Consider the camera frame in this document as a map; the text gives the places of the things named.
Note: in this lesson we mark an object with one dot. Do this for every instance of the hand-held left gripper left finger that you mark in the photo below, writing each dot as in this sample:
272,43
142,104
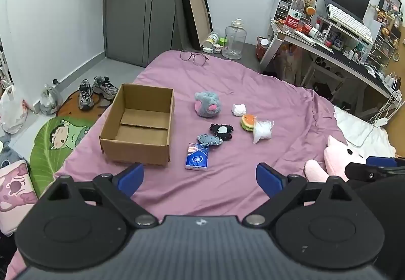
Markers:
131,177

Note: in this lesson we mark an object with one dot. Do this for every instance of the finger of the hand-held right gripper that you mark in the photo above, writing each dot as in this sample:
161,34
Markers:
370,171
384,160

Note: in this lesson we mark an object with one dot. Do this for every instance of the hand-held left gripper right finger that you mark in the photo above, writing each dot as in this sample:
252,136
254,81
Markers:
269,178

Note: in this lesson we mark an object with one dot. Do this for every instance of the brown cardboard box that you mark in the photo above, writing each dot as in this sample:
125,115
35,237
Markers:
139,153

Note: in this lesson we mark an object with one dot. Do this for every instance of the clear bag of white stuffing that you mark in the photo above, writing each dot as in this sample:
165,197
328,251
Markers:
262,131

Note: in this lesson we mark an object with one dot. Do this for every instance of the burger squishy toy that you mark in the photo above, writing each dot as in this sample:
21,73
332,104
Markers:
248,122

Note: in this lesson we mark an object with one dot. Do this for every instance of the black fuzzy patch toy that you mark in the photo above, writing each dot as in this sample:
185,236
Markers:
222,132

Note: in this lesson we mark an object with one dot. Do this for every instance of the blue tissue pack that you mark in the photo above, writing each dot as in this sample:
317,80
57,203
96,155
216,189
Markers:
196,158

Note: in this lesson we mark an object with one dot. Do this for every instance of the small white soft toy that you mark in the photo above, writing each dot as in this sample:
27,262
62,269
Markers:
239,110

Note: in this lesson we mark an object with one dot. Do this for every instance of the pink plush toy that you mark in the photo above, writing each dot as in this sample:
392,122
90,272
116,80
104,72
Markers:
337,156

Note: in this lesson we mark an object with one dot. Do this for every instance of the white power strip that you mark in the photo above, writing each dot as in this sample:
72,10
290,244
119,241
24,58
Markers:
381,122

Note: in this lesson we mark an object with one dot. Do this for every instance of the white pillow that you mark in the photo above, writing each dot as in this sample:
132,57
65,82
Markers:
354,128

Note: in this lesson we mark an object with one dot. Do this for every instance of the pink bedsheet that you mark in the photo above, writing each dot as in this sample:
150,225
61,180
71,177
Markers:
265,87

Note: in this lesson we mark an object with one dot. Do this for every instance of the round brown floor mat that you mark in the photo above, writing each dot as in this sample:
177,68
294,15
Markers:
71,107

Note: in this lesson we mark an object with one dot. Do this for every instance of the green cartoon leaf rug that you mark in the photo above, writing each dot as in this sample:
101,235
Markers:
41,156

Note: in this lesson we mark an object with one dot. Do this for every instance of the grey sneaker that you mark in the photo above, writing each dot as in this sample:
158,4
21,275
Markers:
85,95
106,87

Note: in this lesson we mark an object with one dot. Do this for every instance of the grey plush paw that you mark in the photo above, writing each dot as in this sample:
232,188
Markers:
207,103

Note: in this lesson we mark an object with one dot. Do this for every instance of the white desk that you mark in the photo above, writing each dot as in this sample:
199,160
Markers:
345,63

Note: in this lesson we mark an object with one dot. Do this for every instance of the pink cartoon cushion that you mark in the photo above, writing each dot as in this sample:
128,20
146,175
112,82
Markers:
15,191

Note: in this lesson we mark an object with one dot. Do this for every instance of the patterned paper bag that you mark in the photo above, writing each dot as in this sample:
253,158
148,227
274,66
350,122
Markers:
289,63

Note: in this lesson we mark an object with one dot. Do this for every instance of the red container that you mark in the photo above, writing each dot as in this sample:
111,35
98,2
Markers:
262,49

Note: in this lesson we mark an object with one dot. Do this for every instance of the large white plastic bag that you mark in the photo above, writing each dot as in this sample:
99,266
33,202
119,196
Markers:
12,112

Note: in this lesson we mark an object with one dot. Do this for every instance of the eyeglasses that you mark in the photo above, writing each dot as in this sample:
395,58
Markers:
193,57

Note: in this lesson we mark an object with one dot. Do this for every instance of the white keyboard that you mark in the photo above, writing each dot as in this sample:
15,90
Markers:
349,24

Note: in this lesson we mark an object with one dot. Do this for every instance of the clear plastic water jug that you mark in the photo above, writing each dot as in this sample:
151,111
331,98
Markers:
234,41

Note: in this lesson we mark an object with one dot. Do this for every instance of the green cup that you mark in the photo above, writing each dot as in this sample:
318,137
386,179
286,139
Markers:
223,41

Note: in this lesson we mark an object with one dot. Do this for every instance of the yellowish jar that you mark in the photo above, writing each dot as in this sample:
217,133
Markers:
211,39

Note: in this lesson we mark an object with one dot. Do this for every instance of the grey door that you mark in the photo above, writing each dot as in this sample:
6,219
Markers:
136,14

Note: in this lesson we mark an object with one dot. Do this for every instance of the red-label water bottle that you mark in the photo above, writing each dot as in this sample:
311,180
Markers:
294,14

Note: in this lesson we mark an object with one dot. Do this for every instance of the small drawer organizer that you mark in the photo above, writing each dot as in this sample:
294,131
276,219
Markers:
284,6

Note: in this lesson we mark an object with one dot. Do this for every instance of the leaning black cardboard tray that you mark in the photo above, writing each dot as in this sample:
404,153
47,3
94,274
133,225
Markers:
196,11

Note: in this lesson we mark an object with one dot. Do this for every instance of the picture frame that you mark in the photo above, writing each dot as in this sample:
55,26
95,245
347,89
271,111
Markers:
390,1

